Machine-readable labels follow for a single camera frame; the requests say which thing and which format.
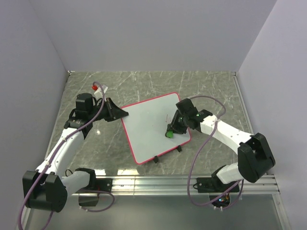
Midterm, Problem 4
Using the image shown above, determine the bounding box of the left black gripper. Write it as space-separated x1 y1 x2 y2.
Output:
89 98 128 122

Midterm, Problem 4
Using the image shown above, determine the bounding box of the green whiteboard eraser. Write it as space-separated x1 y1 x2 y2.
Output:
165 130 174 138

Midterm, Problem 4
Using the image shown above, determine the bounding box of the pink-framed whiteboard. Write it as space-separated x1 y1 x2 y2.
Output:
121 92 191 165

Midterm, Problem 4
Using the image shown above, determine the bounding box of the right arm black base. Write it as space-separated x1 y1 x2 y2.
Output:
193 177 236 193

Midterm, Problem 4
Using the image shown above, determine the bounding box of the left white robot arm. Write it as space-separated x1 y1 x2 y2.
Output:
23 93 129 212

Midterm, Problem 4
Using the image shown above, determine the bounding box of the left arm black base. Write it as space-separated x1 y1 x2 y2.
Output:
76 178 113 193

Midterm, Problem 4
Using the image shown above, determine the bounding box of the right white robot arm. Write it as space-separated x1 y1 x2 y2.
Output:
165 98 276 192

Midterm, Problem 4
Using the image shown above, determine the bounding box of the left black whiteboard foot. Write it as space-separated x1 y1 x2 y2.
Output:
153 156 159 163

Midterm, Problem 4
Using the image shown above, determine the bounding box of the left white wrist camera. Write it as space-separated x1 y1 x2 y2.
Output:
92 84 108 100

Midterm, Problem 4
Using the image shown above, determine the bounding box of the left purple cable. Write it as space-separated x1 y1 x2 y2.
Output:
17 81 116 230

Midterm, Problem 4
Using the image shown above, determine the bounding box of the purple cable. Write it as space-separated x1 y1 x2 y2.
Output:
17 81 116 230
187 95 244 208

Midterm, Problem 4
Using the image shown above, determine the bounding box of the aluminium mounting rail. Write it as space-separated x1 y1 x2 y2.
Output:
71 174 281 196

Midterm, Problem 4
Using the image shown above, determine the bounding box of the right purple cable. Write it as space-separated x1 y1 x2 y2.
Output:
187 95 244 208

